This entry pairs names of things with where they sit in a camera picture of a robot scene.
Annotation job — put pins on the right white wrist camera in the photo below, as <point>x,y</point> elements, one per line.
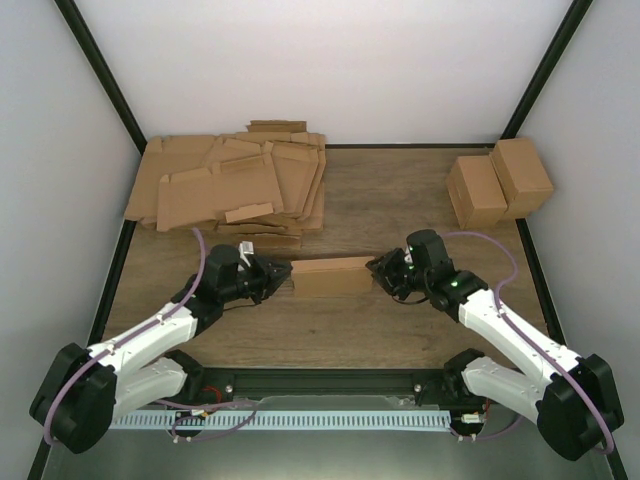
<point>408,256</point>

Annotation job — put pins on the light blue slotted cable duct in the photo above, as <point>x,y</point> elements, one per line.
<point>420,420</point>

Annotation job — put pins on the stack of flat cardboard blanks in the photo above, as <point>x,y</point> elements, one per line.
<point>264,184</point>

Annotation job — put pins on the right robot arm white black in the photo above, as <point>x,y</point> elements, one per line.
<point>572,400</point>

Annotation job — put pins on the cardboard box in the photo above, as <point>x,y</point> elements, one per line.
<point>332,277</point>
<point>524,181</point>
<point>475,192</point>

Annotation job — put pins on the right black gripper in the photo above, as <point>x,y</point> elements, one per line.
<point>385,272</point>

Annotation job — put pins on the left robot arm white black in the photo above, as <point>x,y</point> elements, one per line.
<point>81,423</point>

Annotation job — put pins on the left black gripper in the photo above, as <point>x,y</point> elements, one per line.
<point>270,286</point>

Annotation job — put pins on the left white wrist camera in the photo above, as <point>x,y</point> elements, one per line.
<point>246,252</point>

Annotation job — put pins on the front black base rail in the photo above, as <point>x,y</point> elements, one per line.
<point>320,382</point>

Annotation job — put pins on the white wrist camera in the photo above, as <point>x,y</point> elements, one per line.
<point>408,256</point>
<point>246,252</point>

